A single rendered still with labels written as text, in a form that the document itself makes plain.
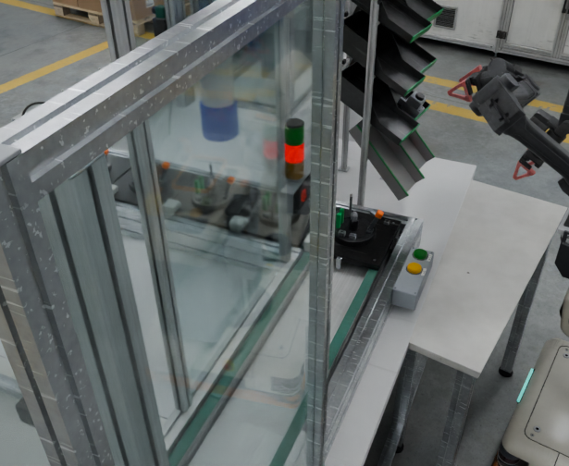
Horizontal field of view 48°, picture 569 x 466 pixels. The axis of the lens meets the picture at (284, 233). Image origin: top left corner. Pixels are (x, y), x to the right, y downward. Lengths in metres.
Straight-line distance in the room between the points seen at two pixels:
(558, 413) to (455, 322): 0.76
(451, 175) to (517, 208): 0.29
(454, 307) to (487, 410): 0.96
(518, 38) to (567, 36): 0.39
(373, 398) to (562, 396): 1.08
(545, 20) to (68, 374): 5.61
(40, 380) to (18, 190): 0.13
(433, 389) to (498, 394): 0.27
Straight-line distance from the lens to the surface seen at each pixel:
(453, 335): 1.85
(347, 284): 1.87
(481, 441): 2.73
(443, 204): 2.35
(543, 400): 2.55
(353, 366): 1.59
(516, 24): 5.95
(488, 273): 2.08
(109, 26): 1.01
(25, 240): 0.37
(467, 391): 1.87
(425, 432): 2.70
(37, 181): 0.36
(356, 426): 1.61
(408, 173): 2.20
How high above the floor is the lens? 2.15
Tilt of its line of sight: 37 degrees down
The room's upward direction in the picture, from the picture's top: 1 degrees counter-clockwise
